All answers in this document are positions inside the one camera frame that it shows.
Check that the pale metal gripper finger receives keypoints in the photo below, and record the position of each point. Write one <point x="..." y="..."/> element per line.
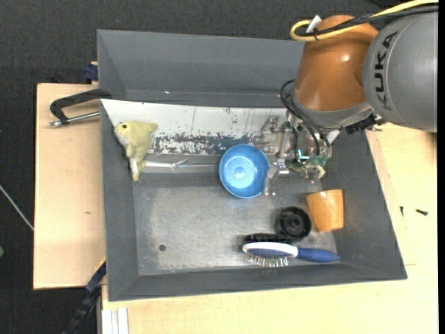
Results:
<point x="274" y="134"/>
<point x="276" y="172"/>

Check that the blue bowl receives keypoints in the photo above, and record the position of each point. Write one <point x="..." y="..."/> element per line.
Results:
<point x="243" y="170"/>

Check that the black round ribbed disc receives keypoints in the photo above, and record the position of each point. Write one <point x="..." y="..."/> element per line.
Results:
<point x="293" y="223"/>

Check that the orange cup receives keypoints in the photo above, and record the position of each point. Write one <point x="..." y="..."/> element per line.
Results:
<point x="327" y="209"/>

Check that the blue and white hairbrush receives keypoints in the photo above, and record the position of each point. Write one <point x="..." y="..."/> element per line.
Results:
<point x="274" y="250"/>

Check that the grey metal bin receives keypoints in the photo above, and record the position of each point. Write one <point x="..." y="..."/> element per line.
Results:
<point x="194" y="228"/>

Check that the small black screw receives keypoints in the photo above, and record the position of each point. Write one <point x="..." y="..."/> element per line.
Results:
<point x="422" y="212"/>

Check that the yellow-green toy animal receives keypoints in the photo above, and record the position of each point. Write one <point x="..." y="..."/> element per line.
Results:
<point x="137" y="139"/>

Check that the pale wood flat board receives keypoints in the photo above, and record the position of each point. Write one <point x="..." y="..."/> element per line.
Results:
<point x="69" y="186"/>

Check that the black cylinder on white bracket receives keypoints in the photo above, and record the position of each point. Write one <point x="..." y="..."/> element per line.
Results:
<point x="361" y="124"/>

